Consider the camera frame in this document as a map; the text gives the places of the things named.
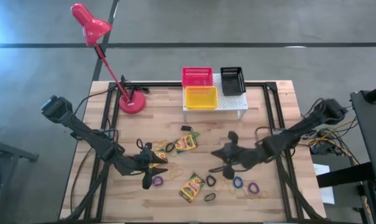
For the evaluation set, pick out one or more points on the grey metal bench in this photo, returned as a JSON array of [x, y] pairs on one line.
[[13, 152]]

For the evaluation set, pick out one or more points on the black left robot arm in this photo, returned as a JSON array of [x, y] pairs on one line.
[[82, 129]]

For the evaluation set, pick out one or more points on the white perforated metal shelf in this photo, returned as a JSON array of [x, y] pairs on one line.
[[231, 104]]

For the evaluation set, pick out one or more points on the black plastic basket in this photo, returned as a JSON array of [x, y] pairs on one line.
[[232, 81]]

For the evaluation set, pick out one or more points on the yellow plastic basket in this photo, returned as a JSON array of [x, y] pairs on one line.
[[201, 98]]

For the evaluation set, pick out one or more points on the black power brick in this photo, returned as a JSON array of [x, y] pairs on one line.
[[321, 149]]

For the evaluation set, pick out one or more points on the white paper sheet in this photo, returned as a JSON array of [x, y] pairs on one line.
[[327, 196]]

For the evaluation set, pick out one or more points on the black aluminium table frame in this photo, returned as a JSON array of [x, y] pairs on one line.
[[166, 84]]

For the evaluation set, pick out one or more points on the red plastic basket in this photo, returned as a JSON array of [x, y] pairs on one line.
[[197, 77]]

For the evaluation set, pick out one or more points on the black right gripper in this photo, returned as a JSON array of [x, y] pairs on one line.
[[242, 157]]

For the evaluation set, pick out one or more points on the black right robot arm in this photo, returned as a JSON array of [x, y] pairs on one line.
[[299, 130]]

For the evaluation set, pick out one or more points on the grey metal bracket plate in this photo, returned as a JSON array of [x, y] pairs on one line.
[[277, 132]]

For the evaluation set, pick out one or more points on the black flat crossbar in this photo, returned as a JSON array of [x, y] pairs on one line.
[[346, 175]]

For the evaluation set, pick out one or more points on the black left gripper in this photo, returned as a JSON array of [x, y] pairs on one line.
[[138, 165]]

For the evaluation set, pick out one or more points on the yellow green crayon box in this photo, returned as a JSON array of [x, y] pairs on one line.
[[192, 187], [186, 143], [162, 154]]

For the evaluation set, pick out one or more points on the small black block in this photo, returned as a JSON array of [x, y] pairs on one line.
[[186, 127]]

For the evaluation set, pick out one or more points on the red desk lamp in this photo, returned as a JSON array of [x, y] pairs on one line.
[[93, 28]]

